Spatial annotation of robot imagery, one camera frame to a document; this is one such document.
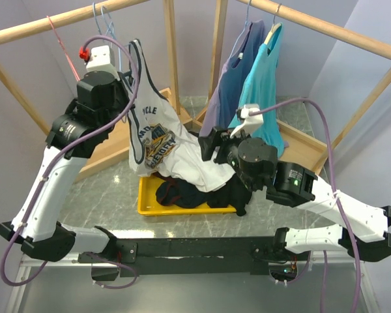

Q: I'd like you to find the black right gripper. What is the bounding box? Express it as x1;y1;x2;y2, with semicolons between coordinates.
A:
197;123;257;191

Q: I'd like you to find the white navy-trimmed tank top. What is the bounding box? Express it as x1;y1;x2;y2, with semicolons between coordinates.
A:
127;39;235;192

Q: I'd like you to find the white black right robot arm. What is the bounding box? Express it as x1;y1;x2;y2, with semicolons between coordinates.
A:
198;128;391;262

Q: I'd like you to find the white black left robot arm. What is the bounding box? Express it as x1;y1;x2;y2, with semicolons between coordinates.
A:
0;71;131;262

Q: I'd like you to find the blue hanger holding purple shirt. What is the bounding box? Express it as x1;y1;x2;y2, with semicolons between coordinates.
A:
229;0;252;57

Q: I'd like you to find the wooden hanger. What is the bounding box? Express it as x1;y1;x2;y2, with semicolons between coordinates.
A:
264;3;282;45

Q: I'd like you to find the right wooden clothes rack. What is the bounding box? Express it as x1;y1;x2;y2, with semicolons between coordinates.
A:
209;1;391;174

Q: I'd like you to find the wooden clothes rack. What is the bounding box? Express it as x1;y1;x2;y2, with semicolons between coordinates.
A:
0;0;194;183
209;1;391;174

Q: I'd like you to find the left wooden clothes rack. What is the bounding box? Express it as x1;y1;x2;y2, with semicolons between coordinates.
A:
0;0;194;183

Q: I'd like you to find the turquoise t-shirt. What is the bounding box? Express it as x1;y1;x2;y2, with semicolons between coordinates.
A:
239;24;285;157

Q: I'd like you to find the purple blue t-shirt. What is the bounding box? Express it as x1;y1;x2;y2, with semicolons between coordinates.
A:
199;20;269;136

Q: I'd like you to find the yellow plastic tray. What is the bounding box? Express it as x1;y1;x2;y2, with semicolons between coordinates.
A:
137;175;236;216

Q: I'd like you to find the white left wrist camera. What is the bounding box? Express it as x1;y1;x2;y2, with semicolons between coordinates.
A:
79;45;117;75

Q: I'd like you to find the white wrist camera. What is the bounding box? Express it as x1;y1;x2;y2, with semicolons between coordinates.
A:
79;45;117;75
230;104;263;138

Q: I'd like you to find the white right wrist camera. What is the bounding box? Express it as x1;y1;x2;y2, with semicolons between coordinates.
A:
230;104;263;138

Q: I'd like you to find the pink wire hanger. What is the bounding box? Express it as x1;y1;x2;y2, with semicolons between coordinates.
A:
46;16;80;82

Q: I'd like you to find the light blue wire hanger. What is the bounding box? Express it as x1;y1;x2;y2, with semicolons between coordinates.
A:
92;2;102;35

